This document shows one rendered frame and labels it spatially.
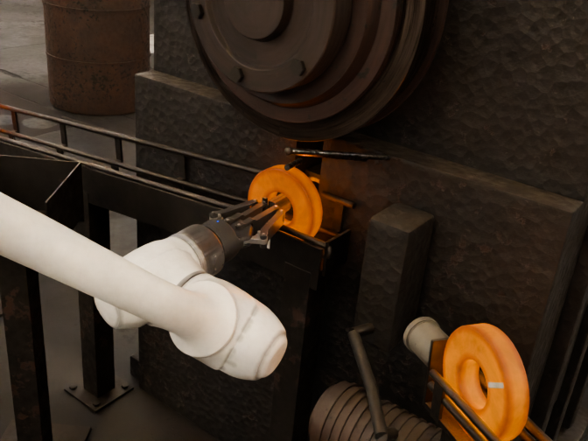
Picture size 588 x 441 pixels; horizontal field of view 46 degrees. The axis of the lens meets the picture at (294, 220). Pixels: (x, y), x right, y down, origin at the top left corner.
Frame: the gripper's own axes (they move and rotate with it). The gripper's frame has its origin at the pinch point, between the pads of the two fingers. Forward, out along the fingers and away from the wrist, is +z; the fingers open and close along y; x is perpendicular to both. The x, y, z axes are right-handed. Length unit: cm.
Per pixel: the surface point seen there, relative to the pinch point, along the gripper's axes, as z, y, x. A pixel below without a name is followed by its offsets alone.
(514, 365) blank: -20, 52, 4
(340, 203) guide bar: 5.4, 9.0, 0.7
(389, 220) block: -2.1, 23.1, 5.6
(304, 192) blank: -0.9, 5.3, 4.3
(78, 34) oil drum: 139, -245, -41
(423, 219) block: 2.8, 26.6, 5.0
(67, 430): -23, -48, -72
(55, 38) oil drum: 134, -260, -45
